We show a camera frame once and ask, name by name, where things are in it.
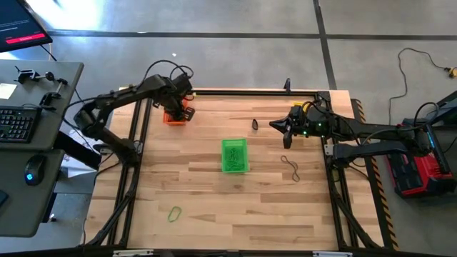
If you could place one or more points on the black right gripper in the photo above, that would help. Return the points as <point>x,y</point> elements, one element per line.
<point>303,123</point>

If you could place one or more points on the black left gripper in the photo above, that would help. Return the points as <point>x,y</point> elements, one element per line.
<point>175,107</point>

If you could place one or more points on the green rubber band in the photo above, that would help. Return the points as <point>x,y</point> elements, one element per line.
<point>232,157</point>
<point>240,153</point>
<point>231,165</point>
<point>168,216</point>
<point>242,165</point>

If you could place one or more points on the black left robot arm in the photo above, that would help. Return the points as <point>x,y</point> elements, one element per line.
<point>118,94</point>

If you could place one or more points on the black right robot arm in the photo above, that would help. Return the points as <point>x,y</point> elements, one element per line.
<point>375,128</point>

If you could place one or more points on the thin brown rubber band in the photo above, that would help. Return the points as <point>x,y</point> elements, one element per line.
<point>293,169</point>

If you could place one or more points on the orange plastic basket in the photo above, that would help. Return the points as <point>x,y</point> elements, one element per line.
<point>169,122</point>

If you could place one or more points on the black arch clamp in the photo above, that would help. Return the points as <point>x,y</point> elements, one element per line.
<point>287,85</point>

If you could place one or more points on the green plastic basket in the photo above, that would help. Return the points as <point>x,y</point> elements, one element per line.
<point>235,141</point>

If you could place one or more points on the grey desk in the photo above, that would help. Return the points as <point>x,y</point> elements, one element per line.
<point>21,214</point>
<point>71,71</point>

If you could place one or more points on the white paper sheets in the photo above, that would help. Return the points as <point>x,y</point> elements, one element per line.
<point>76,167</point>

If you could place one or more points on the red black tool case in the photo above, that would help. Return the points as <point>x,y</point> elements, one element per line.
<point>421,178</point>

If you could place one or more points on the black computer mouse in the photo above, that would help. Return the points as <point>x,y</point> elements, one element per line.
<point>35,171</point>

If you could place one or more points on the black backlit keyboard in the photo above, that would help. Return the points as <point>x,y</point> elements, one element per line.
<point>18,125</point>

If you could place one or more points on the black equipment stand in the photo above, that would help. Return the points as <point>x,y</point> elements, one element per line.
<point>448,103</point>

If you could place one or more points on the white paper note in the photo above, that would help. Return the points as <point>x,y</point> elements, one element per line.
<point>7,91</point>

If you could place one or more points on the yellow plug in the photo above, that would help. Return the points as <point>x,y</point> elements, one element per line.
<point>452,72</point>

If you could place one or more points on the black monitor with red bar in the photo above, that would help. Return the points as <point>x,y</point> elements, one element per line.
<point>18,21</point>

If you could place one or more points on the black aluminium table frame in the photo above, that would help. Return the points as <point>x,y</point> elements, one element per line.
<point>232,92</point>

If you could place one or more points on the black desk clamp mount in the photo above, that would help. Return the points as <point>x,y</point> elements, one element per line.
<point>26,75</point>
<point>50,96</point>

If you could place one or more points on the white metal bracket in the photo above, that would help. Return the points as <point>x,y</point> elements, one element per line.
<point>132,253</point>
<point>332,254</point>

